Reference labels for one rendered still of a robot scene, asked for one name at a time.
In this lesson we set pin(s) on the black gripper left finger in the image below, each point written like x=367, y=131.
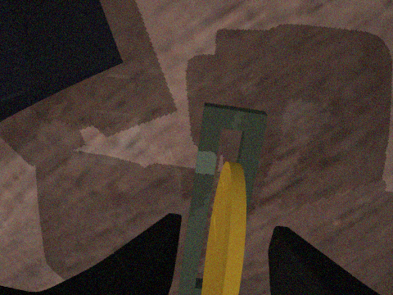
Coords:
x=143, y=266

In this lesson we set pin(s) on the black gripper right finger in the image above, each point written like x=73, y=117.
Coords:
x=298, y=268

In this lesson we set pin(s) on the gold coin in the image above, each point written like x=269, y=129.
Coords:
x=226, y=246

